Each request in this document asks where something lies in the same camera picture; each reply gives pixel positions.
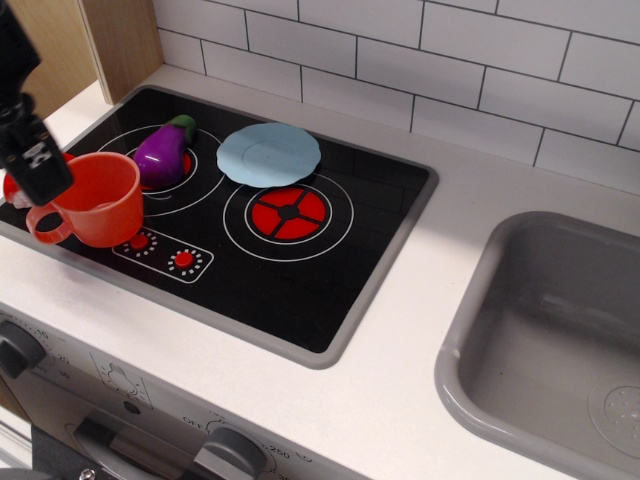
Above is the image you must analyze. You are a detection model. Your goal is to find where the wooden side panel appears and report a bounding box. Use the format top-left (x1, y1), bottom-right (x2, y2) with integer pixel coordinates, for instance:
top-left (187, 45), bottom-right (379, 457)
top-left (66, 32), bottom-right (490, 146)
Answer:
top-left (8, 1), bottom-right (164, 147)

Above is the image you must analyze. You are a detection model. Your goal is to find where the black toy stovetop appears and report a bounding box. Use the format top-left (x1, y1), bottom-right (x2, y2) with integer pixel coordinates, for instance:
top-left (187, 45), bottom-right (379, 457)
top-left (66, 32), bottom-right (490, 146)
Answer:
top-left (1, 87), bottom-right (438, 369)

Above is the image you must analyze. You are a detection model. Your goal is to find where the red white toy sushi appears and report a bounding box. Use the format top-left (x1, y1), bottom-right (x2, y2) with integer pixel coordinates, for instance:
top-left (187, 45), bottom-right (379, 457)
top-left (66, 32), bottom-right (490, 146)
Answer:
top-left (3, 153), bottom-right (73, 209)

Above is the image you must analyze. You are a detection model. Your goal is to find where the grey oven knob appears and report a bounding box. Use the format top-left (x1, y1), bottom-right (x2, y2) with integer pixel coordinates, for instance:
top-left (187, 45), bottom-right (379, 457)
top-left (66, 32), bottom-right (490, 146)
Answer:
top-left (1, 321), bottom-right (46, 379)
top-left (193, 427), bottom-right (267, 480)

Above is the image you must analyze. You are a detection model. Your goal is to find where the grey oven front panel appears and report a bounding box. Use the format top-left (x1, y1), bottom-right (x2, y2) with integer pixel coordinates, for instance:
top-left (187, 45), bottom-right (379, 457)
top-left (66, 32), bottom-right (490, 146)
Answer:
top-left (1, 309), bottom-right (360, 479)

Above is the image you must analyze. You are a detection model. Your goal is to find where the grey left oven knob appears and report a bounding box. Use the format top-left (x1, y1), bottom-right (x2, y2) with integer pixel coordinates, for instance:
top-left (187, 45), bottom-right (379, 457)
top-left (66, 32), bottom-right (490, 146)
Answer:
top-left (1, 321), bottom-right (46, 379)

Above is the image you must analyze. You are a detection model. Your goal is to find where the grey right oven knob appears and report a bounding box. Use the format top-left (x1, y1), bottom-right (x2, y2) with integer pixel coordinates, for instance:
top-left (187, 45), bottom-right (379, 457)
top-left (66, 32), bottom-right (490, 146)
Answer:
top-left (193, 427), bottom-right (267, 480)

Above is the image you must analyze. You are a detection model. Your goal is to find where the purple toy eggplant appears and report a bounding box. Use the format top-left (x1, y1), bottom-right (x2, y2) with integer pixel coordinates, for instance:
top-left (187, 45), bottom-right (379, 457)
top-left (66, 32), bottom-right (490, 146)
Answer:
top-left (133, 115), bottom-right (197, 189)

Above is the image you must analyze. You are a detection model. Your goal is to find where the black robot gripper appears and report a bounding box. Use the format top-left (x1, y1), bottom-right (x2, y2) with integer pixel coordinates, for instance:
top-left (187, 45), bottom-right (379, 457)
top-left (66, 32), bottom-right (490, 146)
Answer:
top-left (1, 1), bottom-right (73, 206)

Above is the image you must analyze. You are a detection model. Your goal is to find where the grey toy sink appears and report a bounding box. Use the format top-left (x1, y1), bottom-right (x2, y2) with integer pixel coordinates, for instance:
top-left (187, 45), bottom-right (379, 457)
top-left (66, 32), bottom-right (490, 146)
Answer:
top-left (435, 212), bottom-right (639, 479)

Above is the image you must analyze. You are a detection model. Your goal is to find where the orange plastic cup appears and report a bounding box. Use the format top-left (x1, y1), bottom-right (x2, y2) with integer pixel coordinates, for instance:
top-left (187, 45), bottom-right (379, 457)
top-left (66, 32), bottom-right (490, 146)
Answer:
top-left (26, 152), bottom-right (143, 248)

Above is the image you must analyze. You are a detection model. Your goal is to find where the light blue plate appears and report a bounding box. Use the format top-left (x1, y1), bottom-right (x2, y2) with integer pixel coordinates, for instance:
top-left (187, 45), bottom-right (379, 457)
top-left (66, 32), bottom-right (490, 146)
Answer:
top-left (216, 122), bottom-right (321, 188)

